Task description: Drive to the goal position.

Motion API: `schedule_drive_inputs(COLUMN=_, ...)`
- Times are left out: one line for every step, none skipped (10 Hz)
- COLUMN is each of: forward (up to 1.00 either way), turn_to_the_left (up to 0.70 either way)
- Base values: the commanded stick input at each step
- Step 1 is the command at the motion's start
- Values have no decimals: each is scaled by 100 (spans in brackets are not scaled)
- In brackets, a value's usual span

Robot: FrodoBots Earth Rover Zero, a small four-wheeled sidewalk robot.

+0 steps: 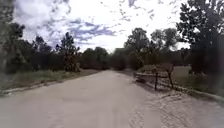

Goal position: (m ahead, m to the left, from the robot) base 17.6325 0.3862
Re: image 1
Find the row of trees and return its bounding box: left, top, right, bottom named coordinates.
left=0, top=0, right=224, bottom=76

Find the grey asphalt path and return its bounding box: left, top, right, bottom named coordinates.
left=0, top=69, right=224, bottom=128

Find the grass verge with weeds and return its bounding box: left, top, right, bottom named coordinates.
left=0, top=67, right=100, bottom=96

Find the grass verge with kerb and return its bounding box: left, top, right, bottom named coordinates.
left=123, top=64, right=224, bottom=102

